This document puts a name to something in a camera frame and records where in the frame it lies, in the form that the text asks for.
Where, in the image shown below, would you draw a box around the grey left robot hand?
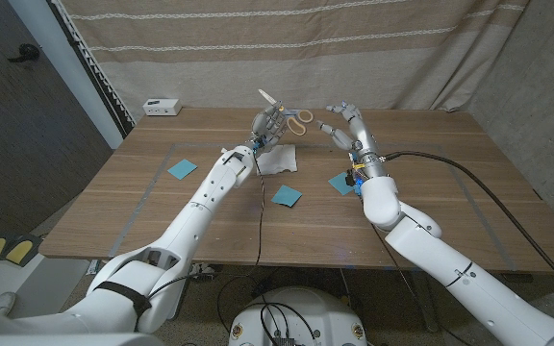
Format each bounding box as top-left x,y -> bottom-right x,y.
249,100 -> 289,153

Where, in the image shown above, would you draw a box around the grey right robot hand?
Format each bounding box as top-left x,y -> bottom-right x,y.
315,101 -> 387,179

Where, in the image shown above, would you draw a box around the orange-handled scissors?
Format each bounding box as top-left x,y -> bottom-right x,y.
257,88 -> 315,137

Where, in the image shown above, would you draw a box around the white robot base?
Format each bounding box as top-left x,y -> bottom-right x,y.
228,285 -> 368,346

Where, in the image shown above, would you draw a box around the white crumpled tissue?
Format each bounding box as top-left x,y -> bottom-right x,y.
257,143 -> 299,177

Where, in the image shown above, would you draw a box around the blue sticky note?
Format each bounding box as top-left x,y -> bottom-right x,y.
270,184 -> 304,209
327,171 -> 358,197
166,158 -> 199,181

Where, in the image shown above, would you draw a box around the beige striped curtain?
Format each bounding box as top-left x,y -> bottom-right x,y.
60,0 -> 531,121

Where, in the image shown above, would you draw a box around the white power strip box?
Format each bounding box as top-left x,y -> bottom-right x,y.
142,98 -> 183,117

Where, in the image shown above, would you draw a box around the crumpled white paper scrap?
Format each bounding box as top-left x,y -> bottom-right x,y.
192,262 -> 216,281

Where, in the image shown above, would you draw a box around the black strip with lace trim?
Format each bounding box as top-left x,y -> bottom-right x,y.
48,0 -> 138,140

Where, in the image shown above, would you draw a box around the metal table leg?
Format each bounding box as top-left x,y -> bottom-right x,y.
411,283 -> 441,334

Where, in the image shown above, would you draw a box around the white floor panel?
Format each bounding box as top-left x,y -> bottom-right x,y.
0,233 -> 93,318

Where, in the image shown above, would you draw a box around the white robot torso edge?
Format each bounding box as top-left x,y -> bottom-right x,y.
0,333 -> 165,346

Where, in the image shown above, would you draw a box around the white sneaker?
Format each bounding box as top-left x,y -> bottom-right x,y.
0,291 -> 16,316

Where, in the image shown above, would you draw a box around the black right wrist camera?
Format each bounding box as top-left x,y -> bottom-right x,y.
344,170 -> 365,196

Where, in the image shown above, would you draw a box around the thin dark left wrist cable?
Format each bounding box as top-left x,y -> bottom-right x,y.
216,156 -> 266,333

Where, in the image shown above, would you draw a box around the thin dark wrist cable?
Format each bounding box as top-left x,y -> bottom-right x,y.
370,223 -> 470,346
216,156 -> 266,333

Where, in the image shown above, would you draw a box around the thin dark right wrist cable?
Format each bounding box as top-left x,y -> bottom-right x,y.
370,223 -> 470,346

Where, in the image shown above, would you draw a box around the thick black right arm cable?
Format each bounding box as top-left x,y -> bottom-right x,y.
383,150 -> 554,304

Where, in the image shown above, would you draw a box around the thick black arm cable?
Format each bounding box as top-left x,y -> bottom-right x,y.
146,271 -> 215,299
383,150 -> 554,304

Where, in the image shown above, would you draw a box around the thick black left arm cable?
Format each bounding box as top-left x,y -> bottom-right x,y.
146,271 -> 215,299

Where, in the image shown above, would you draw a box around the black cable on base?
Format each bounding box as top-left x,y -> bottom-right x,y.
254,302 -> 317,345

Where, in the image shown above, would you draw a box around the white door frame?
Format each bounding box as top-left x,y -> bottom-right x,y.
7,0 -> 125,150

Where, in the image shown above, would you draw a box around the black door handle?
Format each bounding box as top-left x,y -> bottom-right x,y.
7,43 -> 41,63

